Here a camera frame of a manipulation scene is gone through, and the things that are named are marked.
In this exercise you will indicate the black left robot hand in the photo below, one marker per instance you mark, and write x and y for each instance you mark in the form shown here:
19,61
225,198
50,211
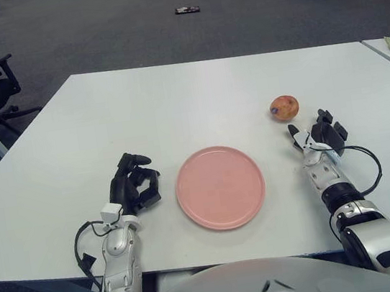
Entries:
121,189

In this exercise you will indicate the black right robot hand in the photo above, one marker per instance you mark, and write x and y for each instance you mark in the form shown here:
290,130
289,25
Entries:
326,135

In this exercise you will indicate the red yellow apple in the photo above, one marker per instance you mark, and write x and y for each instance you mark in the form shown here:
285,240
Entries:
285,108

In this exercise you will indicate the pink round plate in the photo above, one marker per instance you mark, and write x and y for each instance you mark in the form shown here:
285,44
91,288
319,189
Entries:
220,188

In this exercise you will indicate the grey robot torso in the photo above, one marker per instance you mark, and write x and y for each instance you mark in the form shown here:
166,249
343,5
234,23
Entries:
254,286

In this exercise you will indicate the small black floor device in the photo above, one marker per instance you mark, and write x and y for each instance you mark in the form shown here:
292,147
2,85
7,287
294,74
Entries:
187,9

